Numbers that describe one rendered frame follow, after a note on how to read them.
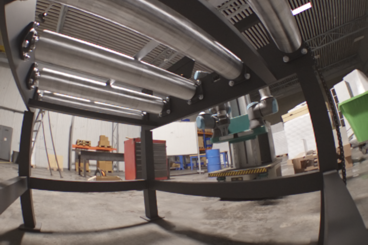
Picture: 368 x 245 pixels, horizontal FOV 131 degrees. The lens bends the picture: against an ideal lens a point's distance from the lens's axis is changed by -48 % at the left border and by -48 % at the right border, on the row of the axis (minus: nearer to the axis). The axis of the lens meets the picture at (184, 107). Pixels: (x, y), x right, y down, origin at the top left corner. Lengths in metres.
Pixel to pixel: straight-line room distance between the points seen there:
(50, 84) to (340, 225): 1.02
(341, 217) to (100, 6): 0.60
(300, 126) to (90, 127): 10.67
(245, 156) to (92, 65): 1.78
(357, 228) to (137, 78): 0.75
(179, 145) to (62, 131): 7.50
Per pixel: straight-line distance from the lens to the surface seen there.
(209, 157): 6.30
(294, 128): 4.11
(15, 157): 10.45
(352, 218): 0.27
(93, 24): 11.00
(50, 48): 0.64
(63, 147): 10.60
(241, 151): 1.99
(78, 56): 0.63
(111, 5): 0.43
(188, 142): 5.79
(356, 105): 2.89
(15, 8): 0.54
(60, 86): 0.89
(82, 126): 10.90
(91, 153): 5.69
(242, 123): 1.91
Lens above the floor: 0.46
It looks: 20 degrees up
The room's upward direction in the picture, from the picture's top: 5 degrees counter-clockwise
